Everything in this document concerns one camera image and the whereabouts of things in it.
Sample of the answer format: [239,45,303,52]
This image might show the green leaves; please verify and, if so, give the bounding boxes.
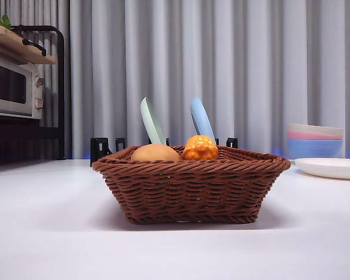
[0,13,13,30]

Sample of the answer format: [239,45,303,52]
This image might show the black dish rack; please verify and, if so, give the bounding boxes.
[90,136,239,167]

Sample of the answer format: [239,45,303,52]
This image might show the orange-yellow corn cob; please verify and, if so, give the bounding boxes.
[182,134,218,161]

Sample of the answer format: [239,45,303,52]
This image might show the wooden board with black handle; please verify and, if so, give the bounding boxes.
[0,24,58,65]

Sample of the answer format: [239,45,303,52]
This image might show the brown wicker basket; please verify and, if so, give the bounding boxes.
[92,145,292,225]

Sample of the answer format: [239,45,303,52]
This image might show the blue bowl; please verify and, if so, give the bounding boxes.
[286,138,344,160]

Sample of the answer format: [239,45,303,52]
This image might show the pink bowl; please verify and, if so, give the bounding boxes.
[287,130,344,141]

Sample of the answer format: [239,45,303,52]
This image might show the pale green plate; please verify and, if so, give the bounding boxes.
[139,96,167,146]

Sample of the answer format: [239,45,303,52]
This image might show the black metal shelf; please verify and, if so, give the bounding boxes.
[0,24,66,176]

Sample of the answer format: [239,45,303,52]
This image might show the white flat plate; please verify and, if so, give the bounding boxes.
[294,157,350,180]

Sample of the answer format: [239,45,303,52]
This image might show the cream bowl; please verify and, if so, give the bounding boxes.
[287,122,345,137]

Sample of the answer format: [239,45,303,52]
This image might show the brown potato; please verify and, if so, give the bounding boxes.
[130,143,181,161]

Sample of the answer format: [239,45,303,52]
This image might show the grey curtain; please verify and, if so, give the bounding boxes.
[0,0,350,160]

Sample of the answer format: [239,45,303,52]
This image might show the silver toaster oven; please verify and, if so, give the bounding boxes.
[0,53,46,120]

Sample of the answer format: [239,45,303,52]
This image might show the pale blue plate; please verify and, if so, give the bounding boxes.
[190,96,217,141]

